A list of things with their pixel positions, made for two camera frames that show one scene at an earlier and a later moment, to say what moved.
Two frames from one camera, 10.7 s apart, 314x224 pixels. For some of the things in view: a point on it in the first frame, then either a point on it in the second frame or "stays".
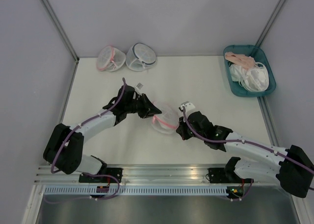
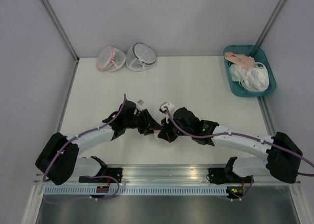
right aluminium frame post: x=278 y=6 stays
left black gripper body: x=132 y=107 → x=140 y=122
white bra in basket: x=256 y=78 stays
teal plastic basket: x=248 y=70 stays
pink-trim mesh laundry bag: x=110 y=59 stays
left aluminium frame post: x=58 y=24 stays
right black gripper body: x=185 y=132 → x=171 y=131
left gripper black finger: x=145 y=107 → x=151 y=124
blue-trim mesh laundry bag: x=140 y=57 stays
